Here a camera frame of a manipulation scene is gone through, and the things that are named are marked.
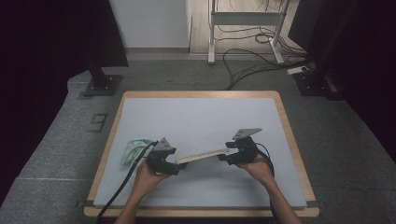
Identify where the black stand with base plate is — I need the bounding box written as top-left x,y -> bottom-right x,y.
293,0 -> 344,101
82,55 -> 124,97

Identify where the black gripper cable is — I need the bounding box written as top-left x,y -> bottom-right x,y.
255,143 -> 276,179
95,140 -> 160,224

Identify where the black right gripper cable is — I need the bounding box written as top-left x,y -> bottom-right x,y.
255,143 -> 276,179

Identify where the tangle of black floor cables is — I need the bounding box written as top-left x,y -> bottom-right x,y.
214,0 -> 312,91

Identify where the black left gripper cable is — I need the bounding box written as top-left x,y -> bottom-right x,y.
95,140 -> 160,224

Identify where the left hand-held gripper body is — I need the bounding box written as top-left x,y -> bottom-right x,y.
146,137 -> 177,175

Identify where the light green cloth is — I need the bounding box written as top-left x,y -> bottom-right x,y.
120,138 -> 157,168

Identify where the person's right hand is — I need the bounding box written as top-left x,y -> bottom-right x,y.
237,156 -> 276,188

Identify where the caterpillar picture board book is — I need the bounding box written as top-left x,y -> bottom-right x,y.
176,147 -> 231,165

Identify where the wooden table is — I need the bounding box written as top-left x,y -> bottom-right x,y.
83,90 -> 320,218

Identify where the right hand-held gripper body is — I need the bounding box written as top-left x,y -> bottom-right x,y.
230,128 -> 263,165

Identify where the dark curtain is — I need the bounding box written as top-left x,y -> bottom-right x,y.
288,0 -> 396,166
0,0 -> 130,206

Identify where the person's left hand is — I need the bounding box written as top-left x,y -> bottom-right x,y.
134,160 -> 171,196

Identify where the white desk frame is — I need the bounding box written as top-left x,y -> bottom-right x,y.
207,0 -> 292,65

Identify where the white power strip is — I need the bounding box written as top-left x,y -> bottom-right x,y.
287,65 -> 310,77

